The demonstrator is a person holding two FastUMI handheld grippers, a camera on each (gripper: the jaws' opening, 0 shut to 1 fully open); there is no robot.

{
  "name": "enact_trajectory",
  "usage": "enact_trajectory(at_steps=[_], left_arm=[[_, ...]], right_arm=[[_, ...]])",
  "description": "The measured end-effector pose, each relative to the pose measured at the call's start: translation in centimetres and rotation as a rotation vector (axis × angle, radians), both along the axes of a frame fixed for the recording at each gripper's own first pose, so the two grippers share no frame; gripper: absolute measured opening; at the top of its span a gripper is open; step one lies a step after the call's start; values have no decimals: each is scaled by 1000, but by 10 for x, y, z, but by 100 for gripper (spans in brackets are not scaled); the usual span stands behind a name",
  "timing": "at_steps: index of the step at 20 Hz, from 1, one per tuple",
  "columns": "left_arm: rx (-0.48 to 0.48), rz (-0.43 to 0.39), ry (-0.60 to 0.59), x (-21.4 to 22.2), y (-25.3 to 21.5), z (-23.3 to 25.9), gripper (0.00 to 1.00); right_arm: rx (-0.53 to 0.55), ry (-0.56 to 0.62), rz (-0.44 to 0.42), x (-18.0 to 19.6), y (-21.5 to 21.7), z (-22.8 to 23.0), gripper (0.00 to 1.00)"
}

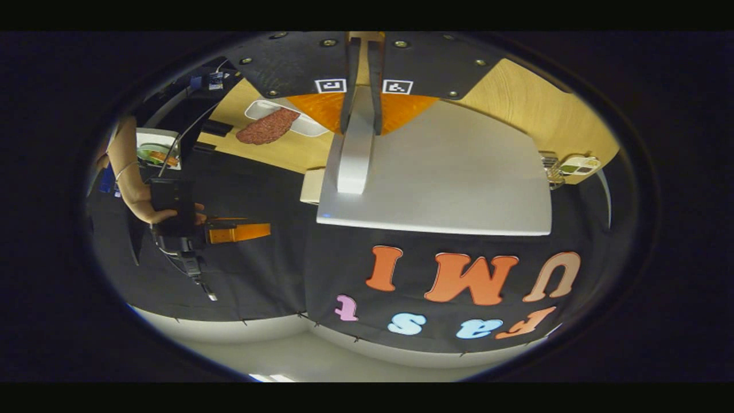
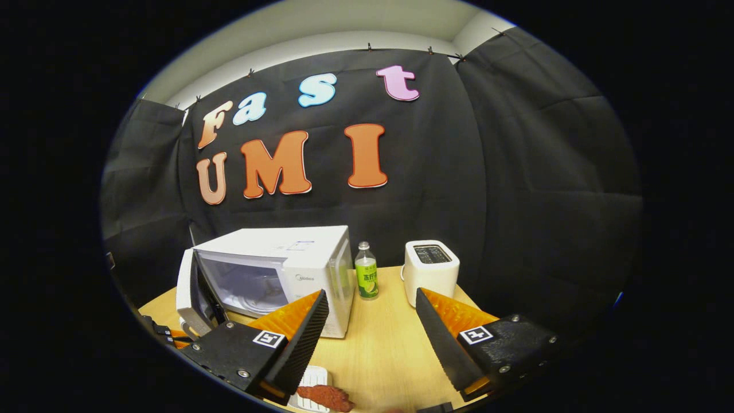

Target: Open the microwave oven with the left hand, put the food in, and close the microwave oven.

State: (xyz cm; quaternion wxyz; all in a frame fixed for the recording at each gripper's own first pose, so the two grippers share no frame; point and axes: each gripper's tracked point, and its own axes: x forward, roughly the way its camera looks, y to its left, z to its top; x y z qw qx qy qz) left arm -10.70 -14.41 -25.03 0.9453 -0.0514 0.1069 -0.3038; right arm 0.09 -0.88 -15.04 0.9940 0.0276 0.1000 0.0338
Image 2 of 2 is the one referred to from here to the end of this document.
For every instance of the green label plastic bottle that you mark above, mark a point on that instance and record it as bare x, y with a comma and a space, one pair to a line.
367, 281

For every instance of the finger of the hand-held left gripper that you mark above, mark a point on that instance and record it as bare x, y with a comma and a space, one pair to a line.
180, 339

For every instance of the white toaster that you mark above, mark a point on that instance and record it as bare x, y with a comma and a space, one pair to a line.
430, 275

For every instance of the reddish brown meat piece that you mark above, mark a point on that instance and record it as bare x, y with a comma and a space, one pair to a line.
327, 396

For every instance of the white ridged plate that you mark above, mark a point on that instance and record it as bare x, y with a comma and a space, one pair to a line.
315, 376

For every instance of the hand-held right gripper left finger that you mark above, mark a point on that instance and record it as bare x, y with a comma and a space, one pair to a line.
304, 338

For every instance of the white microwave oven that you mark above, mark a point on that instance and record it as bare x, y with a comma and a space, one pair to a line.
309, 275

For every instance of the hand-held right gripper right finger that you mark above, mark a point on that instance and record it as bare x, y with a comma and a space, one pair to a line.
441, 338

